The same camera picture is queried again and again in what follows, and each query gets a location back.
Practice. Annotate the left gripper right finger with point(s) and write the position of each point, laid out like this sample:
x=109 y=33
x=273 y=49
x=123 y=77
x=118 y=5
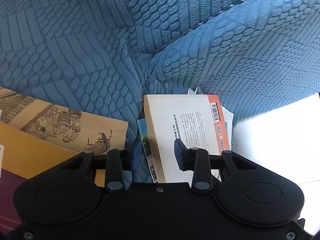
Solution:
x=209 y=170

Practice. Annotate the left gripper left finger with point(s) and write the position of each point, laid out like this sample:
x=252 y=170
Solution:
x=112 y=171

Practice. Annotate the white orange back-cover book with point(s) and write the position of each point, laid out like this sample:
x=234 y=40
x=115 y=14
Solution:
x=195 y=119

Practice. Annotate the school photo notebook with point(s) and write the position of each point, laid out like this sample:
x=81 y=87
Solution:
x=143 y=131

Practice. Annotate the tan illustrated cover book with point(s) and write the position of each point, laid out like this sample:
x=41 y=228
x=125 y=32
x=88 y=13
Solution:
x=72 y=129

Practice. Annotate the blue quilted chair cover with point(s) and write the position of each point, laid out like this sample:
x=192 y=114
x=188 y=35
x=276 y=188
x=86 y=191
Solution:
x=103 y=56

